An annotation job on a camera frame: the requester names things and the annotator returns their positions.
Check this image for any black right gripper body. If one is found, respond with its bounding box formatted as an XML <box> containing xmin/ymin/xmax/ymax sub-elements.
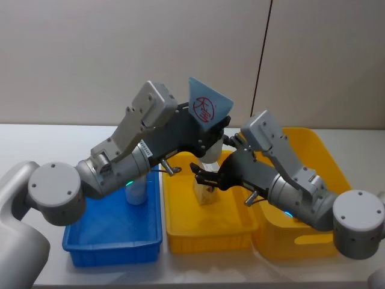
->
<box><xmin>221</xmin><ymin>148</ymin><xmax>277</xmax><ymax>197</ymax></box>

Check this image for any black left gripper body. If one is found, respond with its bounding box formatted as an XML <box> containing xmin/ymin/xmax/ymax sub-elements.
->
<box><xmin>145</xmin><ymin>104</ymin><xmax>224</xmax><ymax>161</ymax></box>

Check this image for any blue packet with red print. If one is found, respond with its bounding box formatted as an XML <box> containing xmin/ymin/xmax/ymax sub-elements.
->
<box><xmin>188</xmin><ymin>76</ymin><xmax>235</xmax><ymax>132</ymax></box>

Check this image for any beige carton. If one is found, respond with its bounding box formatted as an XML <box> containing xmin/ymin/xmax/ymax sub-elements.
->
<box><xmin>193</xmin><ymin>176</ymin><xmax>218</xmax><ymax>206</ymax></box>

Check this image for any shallow yellow plastic tray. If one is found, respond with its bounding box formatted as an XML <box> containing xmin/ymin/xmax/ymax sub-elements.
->
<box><xmin>162</xmin><ymin>151</ymin><xmax>260</xmax><ymax>254</ymax></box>

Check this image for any blue plastic bin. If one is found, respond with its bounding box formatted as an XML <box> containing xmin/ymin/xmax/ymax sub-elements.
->
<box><xmin>61</xmin><ymin>164</ymin><xmax>164</xmax><ymax>269</ymax></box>

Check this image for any thin black cable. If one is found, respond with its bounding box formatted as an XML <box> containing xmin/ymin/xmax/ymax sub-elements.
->
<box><xmin>250</xmin><ymin>0</ymin><xmax>274</xmax><ymax>117</ymax></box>

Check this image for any yellow plastic basket with handle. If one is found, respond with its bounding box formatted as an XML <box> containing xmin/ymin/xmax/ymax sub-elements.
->
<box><xmin>221</xmin><ymin>127</ymin><xmax>353</xmax><ymax>261</ymax></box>

